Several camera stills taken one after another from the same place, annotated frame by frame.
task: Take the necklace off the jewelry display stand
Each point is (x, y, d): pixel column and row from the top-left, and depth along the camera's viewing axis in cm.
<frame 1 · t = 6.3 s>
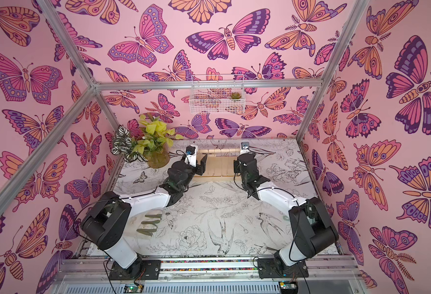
left hand: (203, 152, 85), fingers open
right hand: (244, 154, 89), fingers closed
wooden jewelry display stand: (218, 158, 93), point 16 cm above the table
green potted plant: (150, 143, 92), point 23 cm above the table

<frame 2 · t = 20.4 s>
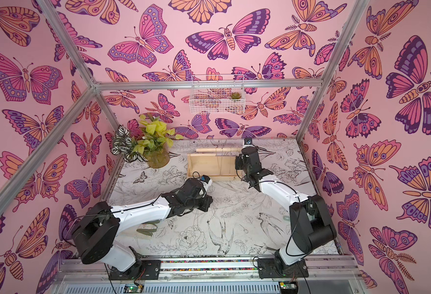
left hand: (214, 200, 85), fingers closed
right hand: (243, 153, 90), fingers closed
the named things where they were.

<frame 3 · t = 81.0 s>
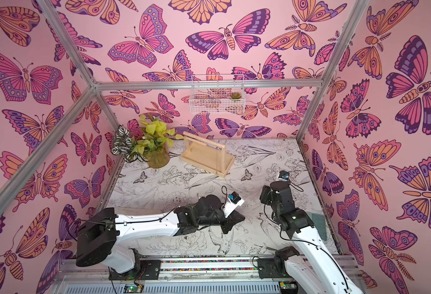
left hand: (245, 219, 71), fingers closed
right hand: (269, 187, 79), fingers open
wooden jewelry display stand: (206, 155, 106), point 8 cm above the table
the other named things where they were.

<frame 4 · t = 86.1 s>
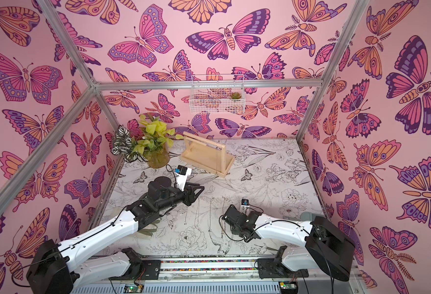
left hand: (203, 186, 75), fingers open
right hand: (238, 225, 85), fingers closed
the named things where they were.

